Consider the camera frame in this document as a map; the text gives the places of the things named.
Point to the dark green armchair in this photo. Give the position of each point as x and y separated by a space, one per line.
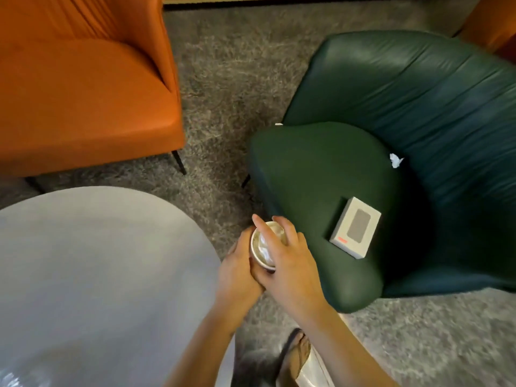
330 169

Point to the person's right hand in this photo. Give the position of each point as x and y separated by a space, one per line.
294 278

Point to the person's left fingers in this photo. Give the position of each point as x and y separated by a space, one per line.
241 243

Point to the white paper cup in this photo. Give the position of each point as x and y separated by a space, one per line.
261 249

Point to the orange armchair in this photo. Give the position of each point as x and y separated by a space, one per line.
490 20
80 96

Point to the person's right forearm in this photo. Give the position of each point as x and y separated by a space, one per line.
346 354

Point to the white flat cardboard box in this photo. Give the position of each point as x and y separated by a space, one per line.
356 227

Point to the person's right middle finger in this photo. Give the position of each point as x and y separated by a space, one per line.
287 229

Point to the person's foot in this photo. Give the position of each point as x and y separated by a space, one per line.
300 358

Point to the person's left hand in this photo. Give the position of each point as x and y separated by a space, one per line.
236 278

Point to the black flip-flop sandal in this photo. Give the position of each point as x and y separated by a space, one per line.
291 346

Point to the person's left forearm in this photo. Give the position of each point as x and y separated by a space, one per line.
201 350

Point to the person's right thumb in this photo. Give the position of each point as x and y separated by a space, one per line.
261 278

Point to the crumpled white paper scrap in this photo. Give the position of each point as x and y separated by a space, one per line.
396 160

